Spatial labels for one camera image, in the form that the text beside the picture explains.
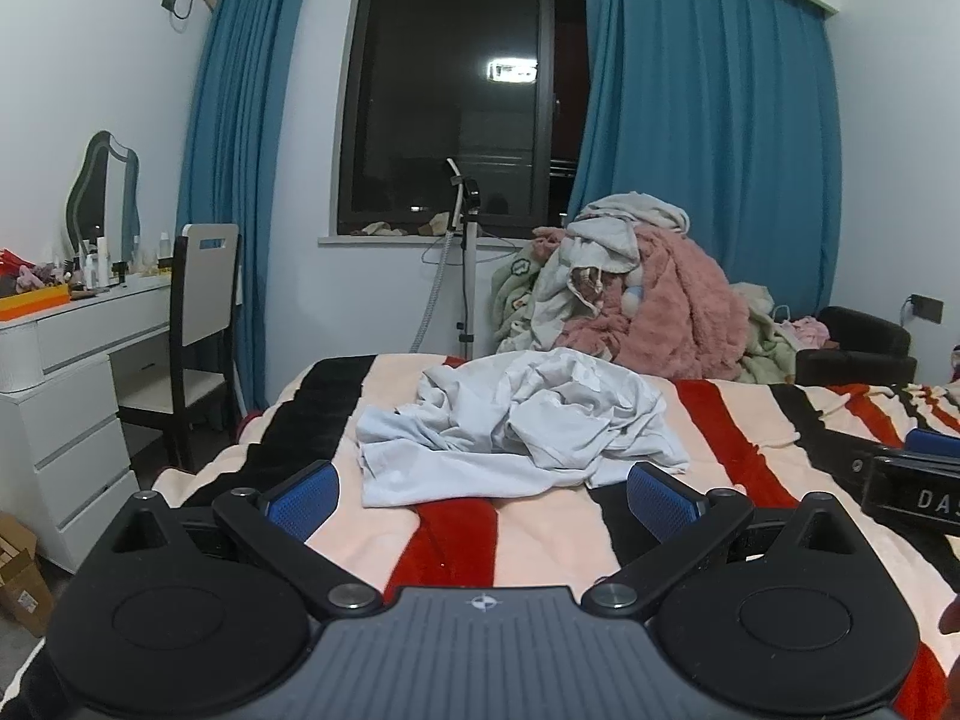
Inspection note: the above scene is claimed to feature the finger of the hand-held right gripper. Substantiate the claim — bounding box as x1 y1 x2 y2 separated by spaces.
829 427 960 500

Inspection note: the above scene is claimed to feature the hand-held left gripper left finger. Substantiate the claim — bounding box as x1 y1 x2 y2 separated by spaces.
109 460 385 620

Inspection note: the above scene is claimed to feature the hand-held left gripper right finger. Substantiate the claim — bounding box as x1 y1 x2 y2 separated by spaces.
581 461 860 623

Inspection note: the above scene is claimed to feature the white shirt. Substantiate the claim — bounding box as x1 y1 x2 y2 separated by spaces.
355 349 691 507

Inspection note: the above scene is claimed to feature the pile of clothes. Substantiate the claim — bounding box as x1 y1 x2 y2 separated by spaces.
532 225 751 380

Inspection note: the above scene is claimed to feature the striped fleece blanket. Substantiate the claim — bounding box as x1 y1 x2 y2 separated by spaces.
150 351 960 720

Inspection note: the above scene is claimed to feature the black armchair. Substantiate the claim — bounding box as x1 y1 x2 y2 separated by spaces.
795 306 917 387

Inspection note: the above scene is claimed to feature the pink garment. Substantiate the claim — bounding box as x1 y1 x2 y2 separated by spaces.
780 315 833 352

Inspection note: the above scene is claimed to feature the pale green cloth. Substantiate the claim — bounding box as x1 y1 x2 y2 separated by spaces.
731 281 800 387

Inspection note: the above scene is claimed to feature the white and black chair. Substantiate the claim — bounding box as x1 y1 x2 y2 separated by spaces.
118 223 242 470

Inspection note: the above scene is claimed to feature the white vanity desk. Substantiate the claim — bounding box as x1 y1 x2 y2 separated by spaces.
0 270 245 571

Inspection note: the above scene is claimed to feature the green patterned blanket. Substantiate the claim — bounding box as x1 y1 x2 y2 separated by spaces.
491 247 556 353

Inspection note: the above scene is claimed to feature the grey hoodie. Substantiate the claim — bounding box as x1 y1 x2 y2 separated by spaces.
525 193 691 353

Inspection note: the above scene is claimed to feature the garment steamer stand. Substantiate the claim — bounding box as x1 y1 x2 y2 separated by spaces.
446 157 485 361

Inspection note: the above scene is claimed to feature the cardboard box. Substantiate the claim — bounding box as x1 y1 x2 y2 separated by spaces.
0 511 55 638

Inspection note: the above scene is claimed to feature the group of cosmetic bottles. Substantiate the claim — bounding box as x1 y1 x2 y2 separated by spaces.
71 231 177 293

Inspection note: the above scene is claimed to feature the orange box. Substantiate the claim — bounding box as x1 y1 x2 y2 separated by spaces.
0 286 70 322

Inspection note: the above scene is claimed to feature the wavy vanity mirror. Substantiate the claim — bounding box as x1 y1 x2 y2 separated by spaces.
66 131 141 256

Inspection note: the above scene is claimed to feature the blue curtain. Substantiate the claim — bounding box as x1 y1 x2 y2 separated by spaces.
176 0 316 410
566 0 845 316

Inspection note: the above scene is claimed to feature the dark window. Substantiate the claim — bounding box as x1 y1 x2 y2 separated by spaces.
337 0 590 237

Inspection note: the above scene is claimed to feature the grey steamer hose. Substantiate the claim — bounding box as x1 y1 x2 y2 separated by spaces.
409 229 455 353

